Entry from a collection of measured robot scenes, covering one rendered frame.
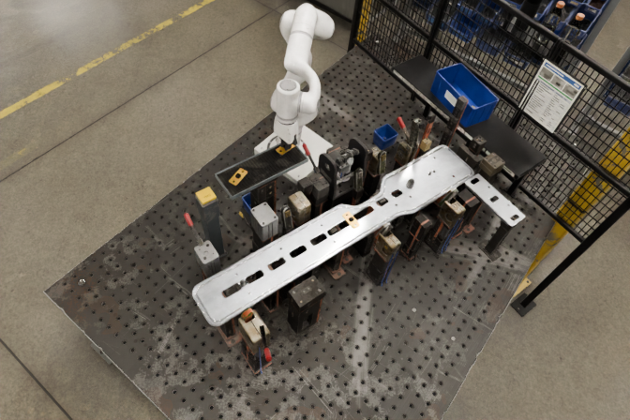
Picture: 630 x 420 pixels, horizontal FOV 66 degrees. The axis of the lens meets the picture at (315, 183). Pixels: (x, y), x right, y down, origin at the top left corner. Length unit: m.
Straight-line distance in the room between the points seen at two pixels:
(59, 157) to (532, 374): 3.33
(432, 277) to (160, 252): 1.27
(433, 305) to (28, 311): 2.22
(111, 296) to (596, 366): 2.65
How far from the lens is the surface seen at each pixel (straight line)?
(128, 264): 2.37
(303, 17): 1.94
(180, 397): 2.11
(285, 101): 1.76
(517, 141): 2.58
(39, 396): 3.05
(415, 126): 2.22
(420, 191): 2.23
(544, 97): 2.47
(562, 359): 3.29
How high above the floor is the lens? 2.73
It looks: 53 degrees down
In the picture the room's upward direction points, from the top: 7 degrees clockwise
